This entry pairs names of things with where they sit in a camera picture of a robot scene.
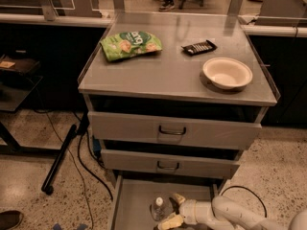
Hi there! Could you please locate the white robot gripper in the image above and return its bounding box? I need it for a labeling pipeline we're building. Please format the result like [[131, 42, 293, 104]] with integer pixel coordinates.
[[157, 193, 214, 230]]

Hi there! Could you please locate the clear plastic bottle white cap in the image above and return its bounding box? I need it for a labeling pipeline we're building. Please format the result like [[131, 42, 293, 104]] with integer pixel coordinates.
[[151, 196, 166, 221]]

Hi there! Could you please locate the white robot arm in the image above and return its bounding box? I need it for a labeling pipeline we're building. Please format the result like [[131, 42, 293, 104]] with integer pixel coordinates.
[[157, 194, 307, 230]]

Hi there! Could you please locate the bottom grey open drawer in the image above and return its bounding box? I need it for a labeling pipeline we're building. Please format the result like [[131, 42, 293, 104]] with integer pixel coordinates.
[[107, 172, 221, 230]]

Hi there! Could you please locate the grey metal drawer cabinet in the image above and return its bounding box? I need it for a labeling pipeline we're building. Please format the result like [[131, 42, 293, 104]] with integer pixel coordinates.
[[77, 11, 281, 230]]

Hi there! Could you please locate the top grey drawer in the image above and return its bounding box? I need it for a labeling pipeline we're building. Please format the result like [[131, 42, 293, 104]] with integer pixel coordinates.
[[88, 111, 261, 150]]

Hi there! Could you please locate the middle grey drawer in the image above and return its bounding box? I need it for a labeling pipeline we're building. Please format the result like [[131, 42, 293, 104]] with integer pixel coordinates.
[[102, 149, 239, 179]]

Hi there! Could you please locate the black pole with wheel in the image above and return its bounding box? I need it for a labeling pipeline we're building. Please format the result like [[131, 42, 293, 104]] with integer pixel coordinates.
[[41, 125, 77, 196]]

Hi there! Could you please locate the white paper bowl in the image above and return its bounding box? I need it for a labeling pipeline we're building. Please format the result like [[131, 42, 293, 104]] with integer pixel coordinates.
[[202, 57, 253, 90]]

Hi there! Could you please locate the dark candy bar wrapper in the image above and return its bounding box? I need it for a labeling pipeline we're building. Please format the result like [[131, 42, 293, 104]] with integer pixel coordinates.
[[182, 40, 217, 56]]

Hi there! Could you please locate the brown shoe bottom left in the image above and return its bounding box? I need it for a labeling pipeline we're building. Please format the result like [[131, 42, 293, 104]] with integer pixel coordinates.
[[0, 210, 23, 230]]

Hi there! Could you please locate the green snack chip bag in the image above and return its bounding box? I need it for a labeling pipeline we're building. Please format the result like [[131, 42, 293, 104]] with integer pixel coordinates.
[[100, 31, 162, 61]]

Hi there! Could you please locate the black side table left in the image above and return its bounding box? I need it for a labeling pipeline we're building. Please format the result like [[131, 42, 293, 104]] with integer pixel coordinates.
[[0, 76, 60, 157]]

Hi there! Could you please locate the dark tray with orange card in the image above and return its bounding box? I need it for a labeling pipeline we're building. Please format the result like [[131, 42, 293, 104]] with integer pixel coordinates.
[[0, 51, 40, 76]]

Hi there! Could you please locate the black cable loop on floor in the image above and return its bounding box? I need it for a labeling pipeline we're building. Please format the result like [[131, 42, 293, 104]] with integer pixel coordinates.
[[220, 185, 269, 219]]

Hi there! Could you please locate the black cable left floor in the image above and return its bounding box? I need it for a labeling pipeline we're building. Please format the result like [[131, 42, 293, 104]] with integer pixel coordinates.
[[75, 112, 114, 201]]

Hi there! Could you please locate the white rail right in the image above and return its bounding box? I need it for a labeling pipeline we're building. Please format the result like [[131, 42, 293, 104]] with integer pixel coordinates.
[[242, 25, 307, 38]]

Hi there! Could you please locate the white rail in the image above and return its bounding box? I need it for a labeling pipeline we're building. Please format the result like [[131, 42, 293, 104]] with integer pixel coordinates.
[[0, 13, 113, 28], [242, 25, 307, 38]]

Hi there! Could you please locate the white rail left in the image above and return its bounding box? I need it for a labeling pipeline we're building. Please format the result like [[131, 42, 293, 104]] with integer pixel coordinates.
[[0, 13, 113, 28]]

